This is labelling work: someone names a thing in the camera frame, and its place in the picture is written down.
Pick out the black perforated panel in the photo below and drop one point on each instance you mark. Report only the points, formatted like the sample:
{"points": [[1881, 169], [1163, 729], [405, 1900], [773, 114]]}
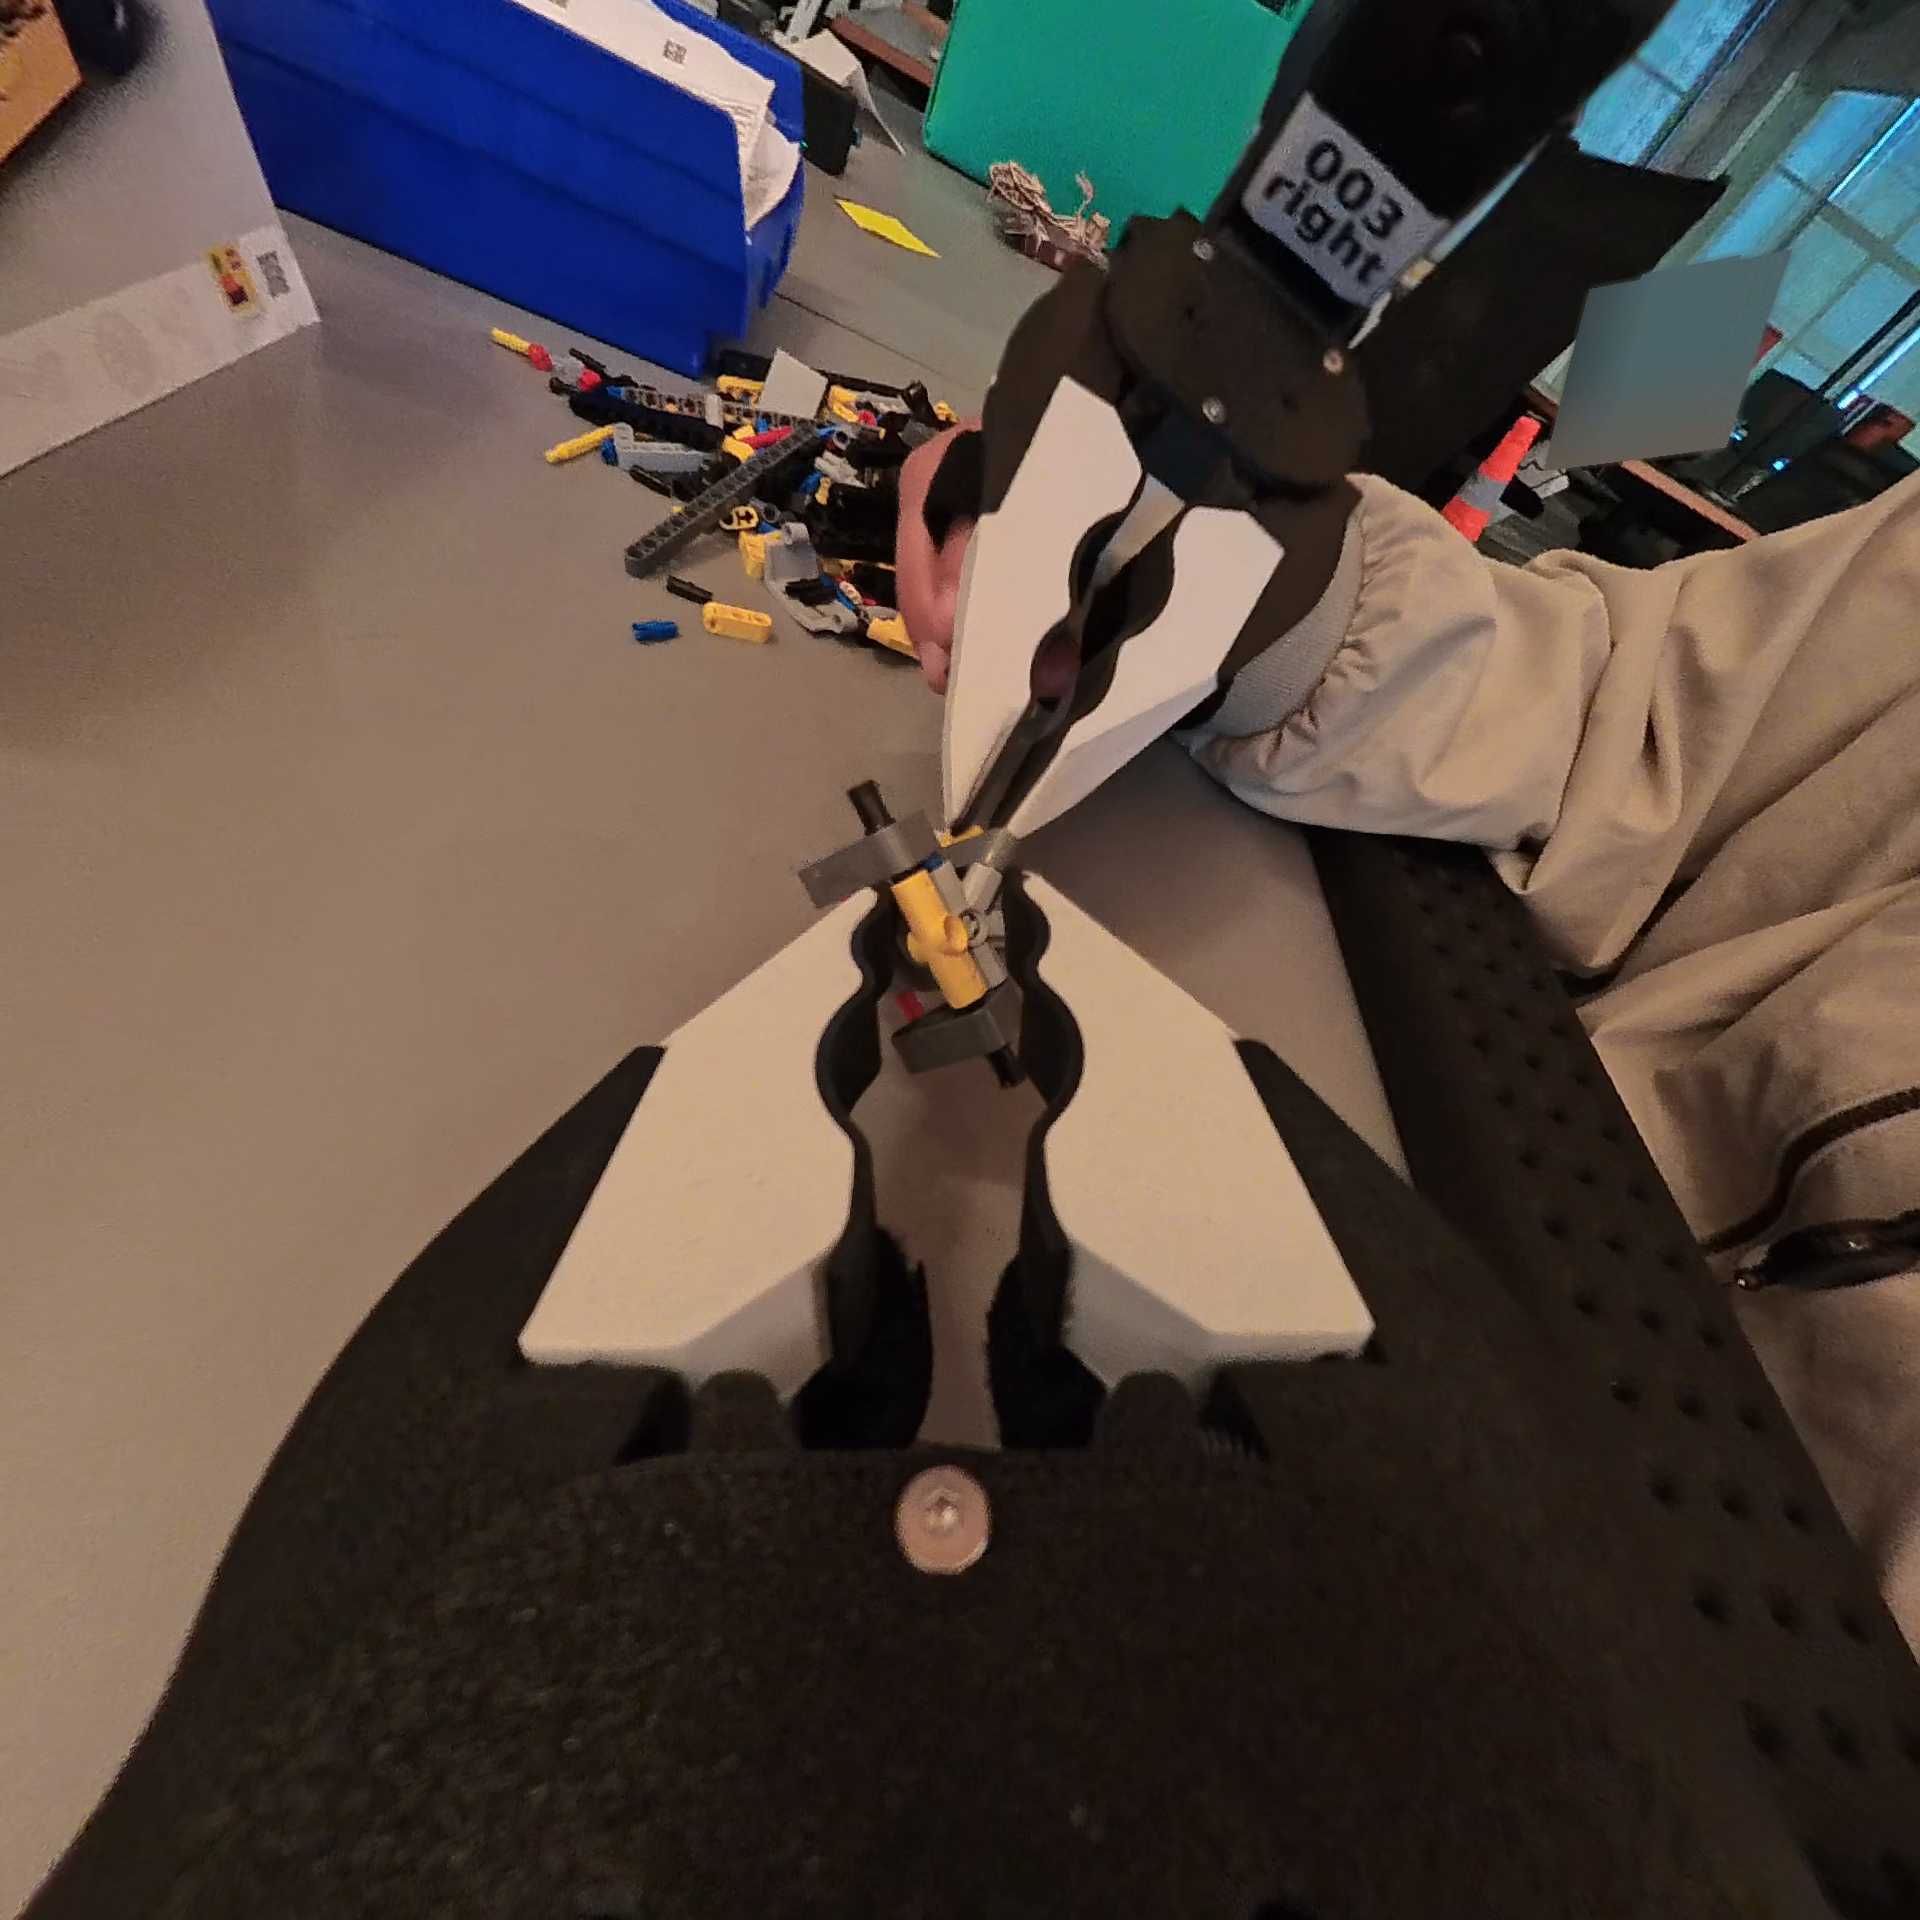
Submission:
{"points": [[1589, 1277]]}

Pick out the instruction booklet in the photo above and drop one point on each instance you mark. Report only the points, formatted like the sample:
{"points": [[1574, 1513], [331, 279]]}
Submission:
{"points": [[118, 258]]}

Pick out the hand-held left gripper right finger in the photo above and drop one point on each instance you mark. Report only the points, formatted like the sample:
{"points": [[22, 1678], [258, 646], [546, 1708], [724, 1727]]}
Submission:
{"points": [[1199, 1184]]}

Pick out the orange traffic cone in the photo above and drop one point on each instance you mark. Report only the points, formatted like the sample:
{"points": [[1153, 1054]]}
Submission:
{"points": [[1494, 488]]}

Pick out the green storage bin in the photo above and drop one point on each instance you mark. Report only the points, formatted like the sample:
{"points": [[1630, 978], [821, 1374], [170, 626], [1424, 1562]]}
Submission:
{"points": [[1095, 104]]}

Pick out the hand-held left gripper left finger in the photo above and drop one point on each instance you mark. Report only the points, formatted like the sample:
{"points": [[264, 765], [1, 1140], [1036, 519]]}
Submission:
{"points": [[707, 1184]]}

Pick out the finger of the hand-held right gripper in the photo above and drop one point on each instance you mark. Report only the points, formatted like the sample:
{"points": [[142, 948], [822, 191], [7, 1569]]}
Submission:
{"points": [[1034, 526], [1216, 599]]}

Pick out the blue storage bin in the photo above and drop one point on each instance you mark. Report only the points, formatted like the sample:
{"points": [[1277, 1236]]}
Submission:
{"points": [[480, 165]]}

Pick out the dark grey long beam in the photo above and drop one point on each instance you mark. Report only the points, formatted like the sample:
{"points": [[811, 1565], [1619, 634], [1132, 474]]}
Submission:
{"points": [[720, 502]]}

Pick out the yellow paper scrap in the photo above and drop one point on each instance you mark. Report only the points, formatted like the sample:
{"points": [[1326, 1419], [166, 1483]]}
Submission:
{"points": [[889, 230]]}

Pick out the person's right hand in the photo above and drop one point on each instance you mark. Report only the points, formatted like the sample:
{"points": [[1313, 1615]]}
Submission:
{"points": [[927, 599]]}

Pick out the black device box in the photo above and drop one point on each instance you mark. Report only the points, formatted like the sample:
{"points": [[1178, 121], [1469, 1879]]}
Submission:
{"points": [[826, 120]]}

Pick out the grey yellow brick engine assembly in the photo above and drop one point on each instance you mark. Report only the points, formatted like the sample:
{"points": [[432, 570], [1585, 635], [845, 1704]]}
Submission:
{"points": [[937, 929]]}

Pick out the wooden-top table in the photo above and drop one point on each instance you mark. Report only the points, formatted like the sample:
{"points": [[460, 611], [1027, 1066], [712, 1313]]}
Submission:
{"points": [[1679, 502]]}

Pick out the brown model on board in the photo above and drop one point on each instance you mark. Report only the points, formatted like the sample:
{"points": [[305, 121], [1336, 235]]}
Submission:
{"points": [[1050, 219]]}

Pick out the person's right forearm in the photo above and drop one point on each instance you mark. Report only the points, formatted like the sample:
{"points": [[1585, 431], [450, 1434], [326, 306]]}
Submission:
{"points": [[1576, 706]]}

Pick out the beige jacket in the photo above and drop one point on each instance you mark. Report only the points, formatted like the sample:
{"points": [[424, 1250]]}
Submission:
{"points": [[1802, 1080]]}

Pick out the white printed sheets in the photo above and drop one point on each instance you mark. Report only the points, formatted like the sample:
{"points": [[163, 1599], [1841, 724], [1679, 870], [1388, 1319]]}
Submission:
{"points": [[674, 61]]}

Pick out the pile of loose bricks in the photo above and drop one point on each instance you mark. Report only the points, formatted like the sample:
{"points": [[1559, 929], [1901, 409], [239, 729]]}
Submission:
{"points": [[796, 482]]}

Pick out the light grey panel brick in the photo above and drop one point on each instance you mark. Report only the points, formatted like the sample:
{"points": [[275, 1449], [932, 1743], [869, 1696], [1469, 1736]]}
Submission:
{"points": [[796, 388]]}

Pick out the grey desk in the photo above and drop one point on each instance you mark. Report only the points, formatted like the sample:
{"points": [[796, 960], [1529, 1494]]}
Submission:
{"points": [[301, 825]]}

